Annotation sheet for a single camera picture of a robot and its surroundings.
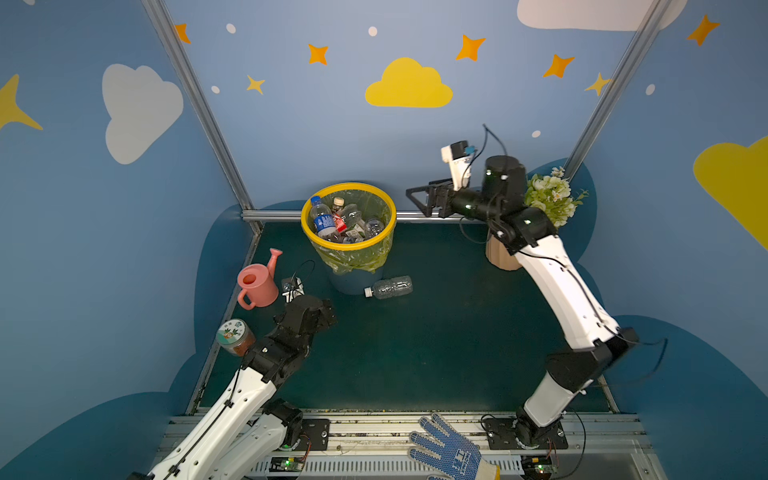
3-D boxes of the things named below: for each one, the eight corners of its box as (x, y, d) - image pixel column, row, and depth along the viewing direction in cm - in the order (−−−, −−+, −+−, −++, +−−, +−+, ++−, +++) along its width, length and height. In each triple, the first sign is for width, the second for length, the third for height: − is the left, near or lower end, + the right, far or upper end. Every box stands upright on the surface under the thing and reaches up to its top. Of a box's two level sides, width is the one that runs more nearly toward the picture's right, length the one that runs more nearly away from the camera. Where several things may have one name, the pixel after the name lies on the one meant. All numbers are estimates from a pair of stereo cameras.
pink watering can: (244, 312, 98) (230, 293, 89) (259, 270, 109) (248, 249, 100) (274, 313, 98) (263, 293, 89) (286, 270, 110) (277, 249, 100)
